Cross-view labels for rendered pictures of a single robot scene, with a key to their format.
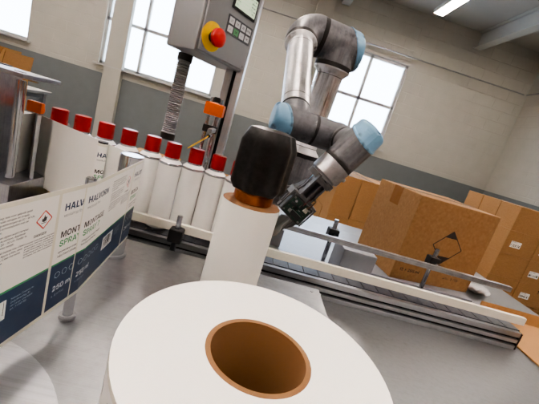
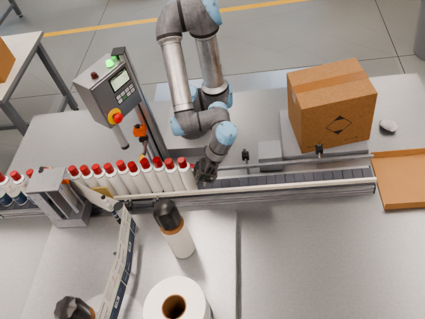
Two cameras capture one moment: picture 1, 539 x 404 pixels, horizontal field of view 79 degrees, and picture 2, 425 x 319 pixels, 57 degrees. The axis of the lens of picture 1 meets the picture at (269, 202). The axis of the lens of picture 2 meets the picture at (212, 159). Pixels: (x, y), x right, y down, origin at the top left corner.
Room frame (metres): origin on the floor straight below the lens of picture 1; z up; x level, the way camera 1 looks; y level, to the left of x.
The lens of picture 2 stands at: (-0.17, -0.41, 2.21)
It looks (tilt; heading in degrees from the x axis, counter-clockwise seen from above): 49 degrees down; 19
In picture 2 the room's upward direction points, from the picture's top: 16 degrees counter-clockwise
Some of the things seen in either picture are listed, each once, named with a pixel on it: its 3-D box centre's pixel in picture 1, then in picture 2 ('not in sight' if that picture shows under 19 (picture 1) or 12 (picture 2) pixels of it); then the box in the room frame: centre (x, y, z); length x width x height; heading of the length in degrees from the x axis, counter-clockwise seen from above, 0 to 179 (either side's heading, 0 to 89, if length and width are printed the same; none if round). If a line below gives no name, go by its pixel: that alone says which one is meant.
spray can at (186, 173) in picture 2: not in sight; (186, 175); (0.75, 0.04, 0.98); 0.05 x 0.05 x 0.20
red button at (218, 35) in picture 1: (216, 37); (117, 117); (0.75, 0.21, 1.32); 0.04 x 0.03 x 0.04; 150
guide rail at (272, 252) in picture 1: (322, 266); (238, 188); (0.74, -0.17, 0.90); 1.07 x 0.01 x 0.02; 95
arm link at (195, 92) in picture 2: not in sight; (188, 102); (1.10, 0.07, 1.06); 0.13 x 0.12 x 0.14; 104
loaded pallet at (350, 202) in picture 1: (348, 206); not in sight; (4.50, -1.07, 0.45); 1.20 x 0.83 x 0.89; 6
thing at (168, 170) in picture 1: (165, 185); (139, 179); (0.74, 0.24, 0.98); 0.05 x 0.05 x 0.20
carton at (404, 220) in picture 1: (422, 233); (328, 106); (1.12, -0.54, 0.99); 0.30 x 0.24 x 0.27; 104
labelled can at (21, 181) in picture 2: not in sight; (26, 187); (0.70, 0.76, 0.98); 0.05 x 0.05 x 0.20
